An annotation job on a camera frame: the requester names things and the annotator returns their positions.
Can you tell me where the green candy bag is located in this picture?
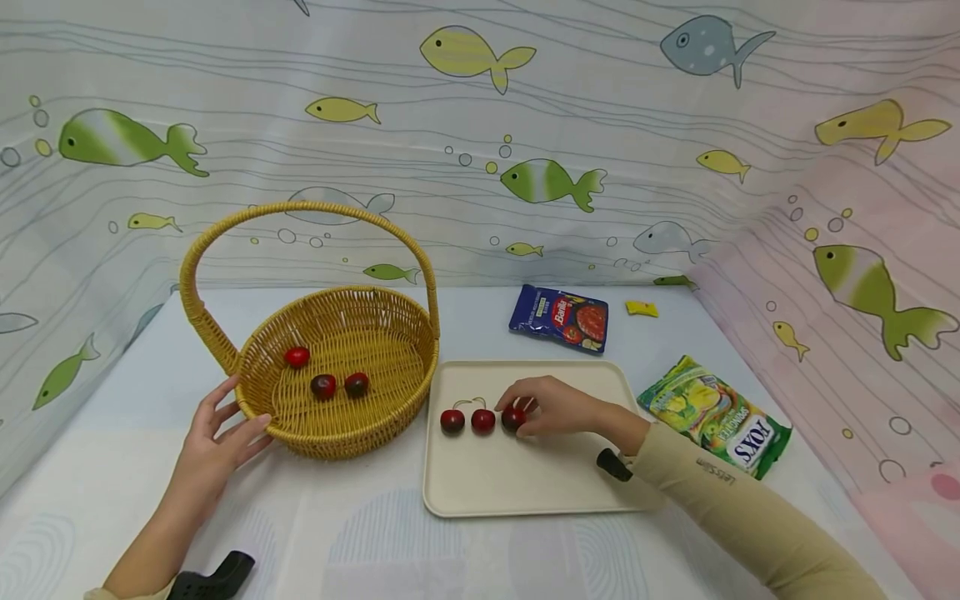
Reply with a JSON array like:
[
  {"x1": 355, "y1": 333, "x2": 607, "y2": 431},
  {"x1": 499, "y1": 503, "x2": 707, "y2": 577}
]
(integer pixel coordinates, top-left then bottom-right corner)
[{"x1": 637, "y1": 355, "x2": 794, "y2": 481}]

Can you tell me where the blue sauce packet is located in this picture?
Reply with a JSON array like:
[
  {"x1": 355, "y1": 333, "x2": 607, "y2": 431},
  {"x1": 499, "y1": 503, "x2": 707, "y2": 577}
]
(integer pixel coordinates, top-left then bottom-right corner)
[{"x1": 508, "y1": 284, "x2": 609, "y2": 355}]

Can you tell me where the person's left hand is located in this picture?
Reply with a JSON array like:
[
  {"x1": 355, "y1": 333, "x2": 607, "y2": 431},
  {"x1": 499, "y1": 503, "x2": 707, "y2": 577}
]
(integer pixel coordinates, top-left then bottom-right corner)
[{"x1": 169, "y1": 373, "x2": 273, "y2": 511}]

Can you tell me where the person's right forearm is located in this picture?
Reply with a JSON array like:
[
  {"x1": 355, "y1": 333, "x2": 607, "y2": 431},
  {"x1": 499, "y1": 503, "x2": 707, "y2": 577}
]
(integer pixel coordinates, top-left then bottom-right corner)
[{"x1": 621, "y1": 419, "x2": 890, "y2": 600}]

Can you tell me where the person's left forearm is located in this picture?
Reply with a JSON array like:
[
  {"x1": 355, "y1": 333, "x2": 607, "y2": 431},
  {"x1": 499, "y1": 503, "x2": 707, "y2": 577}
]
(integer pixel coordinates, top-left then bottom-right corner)
[{"x1": 82, "y1": 492, "x2": 215, "y2": 600}]

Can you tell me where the cream rectangular tray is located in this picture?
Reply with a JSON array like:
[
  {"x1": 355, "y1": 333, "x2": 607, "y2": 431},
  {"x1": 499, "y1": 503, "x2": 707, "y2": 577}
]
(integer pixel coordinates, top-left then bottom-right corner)
[{"x1": 422, "y1": 359, "x2": 667, "y2": 519}]

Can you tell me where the person's right hand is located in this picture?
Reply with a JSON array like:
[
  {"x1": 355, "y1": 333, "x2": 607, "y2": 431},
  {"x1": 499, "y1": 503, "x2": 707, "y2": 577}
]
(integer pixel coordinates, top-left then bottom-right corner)
[{"x1": 494, "y1": 375, "x2": 638, "y2": 456}]

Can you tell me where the black wrist band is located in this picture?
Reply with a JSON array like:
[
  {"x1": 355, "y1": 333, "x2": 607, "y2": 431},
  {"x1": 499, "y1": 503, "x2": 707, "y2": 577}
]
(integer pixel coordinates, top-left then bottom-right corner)
[
  {"x1": 596, "y1": 448, "x2": 636, "y2": 483},
  {"x1": 166, "y1": 550, "x2": 257, "y2": 600}
]

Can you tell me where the yellow wicker basket with handle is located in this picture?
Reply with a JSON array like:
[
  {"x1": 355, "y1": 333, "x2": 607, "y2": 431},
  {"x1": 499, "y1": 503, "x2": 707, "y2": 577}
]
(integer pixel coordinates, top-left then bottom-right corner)
[{"x1": 178, "y1": 201, "x2": 442, "y2": 461}]

